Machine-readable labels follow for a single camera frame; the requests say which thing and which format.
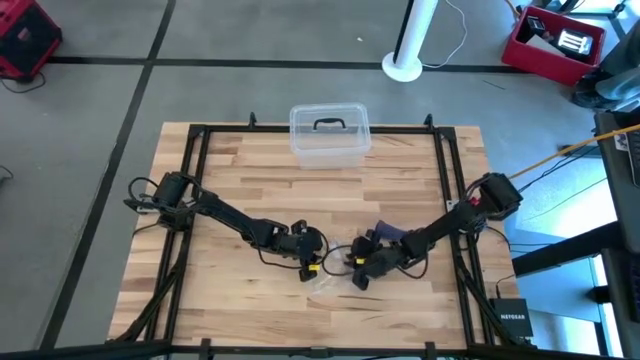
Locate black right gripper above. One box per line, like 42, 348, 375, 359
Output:
350, 228, 407, 291

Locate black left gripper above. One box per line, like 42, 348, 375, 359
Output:
279, 218, 329, 282

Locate clear plastic bag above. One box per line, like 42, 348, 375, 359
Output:
303, 239, 362, 297

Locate purple elastic bandage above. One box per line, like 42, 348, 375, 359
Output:
373, 219, 410, 242

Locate clear lid with black handle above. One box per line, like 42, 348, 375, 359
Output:
289, 102, 372, 154

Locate clear plastic storage box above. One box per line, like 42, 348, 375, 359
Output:
288, 102, 372, 169

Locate black Netgear router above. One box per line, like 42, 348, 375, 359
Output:
488, 297, 535, 339

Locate white pole with round base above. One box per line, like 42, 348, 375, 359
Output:
381, 0, 440, 84

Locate black desk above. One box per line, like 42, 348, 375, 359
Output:
512, 109, 640, 360

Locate red plastic crate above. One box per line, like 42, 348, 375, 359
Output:
501, 4, 607, 87

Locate small black device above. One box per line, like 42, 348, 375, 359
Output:
524, 15, 547, 37

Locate silver rectangular device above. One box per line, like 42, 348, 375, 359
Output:
556, 28, 595, 56

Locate person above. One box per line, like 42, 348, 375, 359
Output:
572, 32, 640, 114

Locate red and black case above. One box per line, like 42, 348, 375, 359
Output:
0, 0, 64, 84

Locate black cable with yellow tag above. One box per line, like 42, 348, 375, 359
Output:
257, 234, 321, 272
319, 243, 431, 281

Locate black aluminium table frame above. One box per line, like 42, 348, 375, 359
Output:
105, 112, 539, 360

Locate white cable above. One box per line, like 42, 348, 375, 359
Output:
422, 0, 469, 70

